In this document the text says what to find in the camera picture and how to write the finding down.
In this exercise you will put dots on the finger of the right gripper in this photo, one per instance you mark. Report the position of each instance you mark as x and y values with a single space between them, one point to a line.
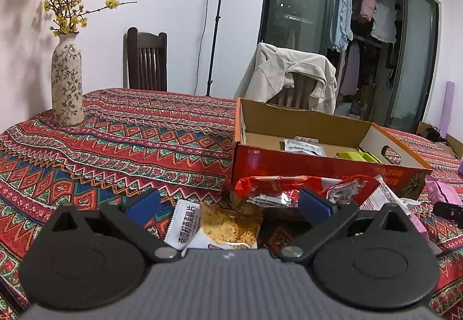
450 212

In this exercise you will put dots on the wooden chair under jacket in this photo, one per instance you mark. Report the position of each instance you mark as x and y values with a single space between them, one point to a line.
296 96

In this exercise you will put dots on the yellow green snack packet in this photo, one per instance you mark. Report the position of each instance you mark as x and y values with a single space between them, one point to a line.
358 155

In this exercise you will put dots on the cardboard box on floor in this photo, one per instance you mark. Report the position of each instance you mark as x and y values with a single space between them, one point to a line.
450 143

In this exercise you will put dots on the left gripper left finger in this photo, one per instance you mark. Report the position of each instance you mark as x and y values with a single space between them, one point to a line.
127 221

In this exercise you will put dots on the dark wooden chair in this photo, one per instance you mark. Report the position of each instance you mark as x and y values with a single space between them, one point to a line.
147 60

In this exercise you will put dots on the pink snack packet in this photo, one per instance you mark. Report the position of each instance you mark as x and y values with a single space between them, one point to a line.
439 191

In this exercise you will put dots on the white orange biscuit packet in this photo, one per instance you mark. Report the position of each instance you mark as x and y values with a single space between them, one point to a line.
205 226

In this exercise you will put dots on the black framed glass sliding door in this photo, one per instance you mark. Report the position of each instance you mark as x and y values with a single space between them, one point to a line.
384 51

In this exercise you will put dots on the red silver snack bag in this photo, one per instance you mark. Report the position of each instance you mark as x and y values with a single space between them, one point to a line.
274 186

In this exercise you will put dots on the floral ceramic vase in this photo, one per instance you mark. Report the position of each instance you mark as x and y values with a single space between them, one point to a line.
66 82

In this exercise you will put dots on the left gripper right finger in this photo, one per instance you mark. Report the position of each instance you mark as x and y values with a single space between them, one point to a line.
328 220

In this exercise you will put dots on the light blue hanging shirt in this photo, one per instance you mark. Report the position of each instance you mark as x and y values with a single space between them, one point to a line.
340 25

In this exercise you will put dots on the purple rolled yoga mat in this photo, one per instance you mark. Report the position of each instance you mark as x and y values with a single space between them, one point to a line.
447 108

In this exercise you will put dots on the beige jacket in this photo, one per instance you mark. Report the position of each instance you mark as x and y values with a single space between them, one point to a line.
271 68

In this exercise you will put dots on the white red snack packet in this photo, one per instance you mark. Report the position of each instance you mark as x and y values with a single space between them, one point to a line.
371 193

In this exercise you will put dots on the pink hanging garment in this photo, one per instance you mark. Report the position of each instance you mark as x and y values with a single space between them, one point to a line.
367 9

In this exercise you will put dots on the orange cardboard snack box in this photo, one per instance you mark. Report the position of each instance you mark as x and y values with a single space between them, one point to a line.
259 147

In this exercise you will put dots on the patterned red tablecloth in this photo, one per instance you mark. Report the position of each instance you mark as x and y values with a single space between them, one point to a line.
131 142

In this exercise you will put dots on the white silver snack packet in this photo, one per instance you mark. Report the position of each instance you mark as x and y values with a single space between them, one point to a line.
303 147

